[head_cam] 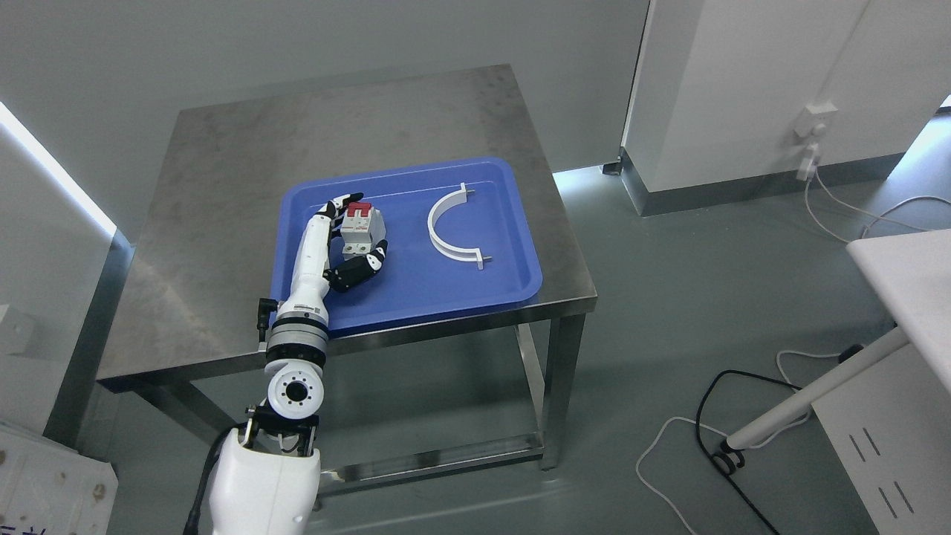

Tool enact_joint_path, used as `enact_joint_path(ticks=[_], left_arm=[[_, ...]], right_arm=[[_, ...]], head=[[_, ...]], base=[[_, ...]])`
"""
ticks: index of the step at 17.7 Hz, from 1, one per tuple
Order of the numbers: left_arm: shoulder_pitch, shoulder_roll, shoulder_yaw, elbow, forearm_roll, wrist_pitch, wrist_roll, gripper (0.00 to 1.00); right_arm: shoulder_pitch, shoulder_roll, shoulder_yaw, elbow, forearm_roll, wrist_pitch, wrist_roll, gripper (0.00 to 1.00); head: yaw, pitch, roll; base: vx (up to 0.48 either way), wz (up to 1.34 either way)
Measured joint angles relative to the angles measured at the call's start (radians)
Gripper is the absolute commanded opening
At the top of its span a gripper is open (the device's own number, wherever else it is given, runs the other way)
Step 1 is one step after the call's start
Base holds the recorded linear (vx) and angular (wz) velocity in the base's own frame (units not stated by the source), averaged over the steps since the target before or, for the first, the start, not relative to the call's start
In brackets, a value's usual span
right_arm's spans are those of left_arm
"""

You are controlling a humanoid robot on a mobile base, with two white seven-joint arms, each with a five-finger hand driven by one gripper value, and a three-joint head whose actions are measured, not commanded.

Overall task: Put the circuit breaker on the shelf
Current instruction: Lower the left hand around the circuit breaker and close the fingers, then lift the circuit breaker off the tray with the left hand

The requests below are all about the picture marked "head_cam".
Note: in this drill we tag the white power plug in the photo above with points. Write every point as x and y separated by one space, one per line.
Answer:
808 164

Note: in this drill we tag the white semicircular pipe clamp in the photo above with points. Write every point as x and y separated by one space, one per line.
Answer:
445 227

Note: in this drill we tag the white labelled sign board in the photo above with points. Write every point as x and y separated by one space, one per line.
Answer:
47 488

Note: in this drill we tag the white perforated cabinet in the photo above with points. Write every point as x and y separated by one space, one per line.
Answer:
890 428

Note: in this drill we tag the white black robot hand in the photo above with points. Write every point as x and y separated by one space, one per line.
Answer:
319 266

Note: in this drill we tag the white red circuit breaker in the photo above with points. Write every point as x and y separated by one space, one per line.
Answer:
362 228

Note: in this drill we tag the white wall socket box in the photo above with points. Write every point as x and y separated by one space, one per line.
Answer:
814 120

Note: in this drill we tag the blue plastic tray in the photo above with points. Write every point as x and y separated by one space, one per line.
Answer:
417 284

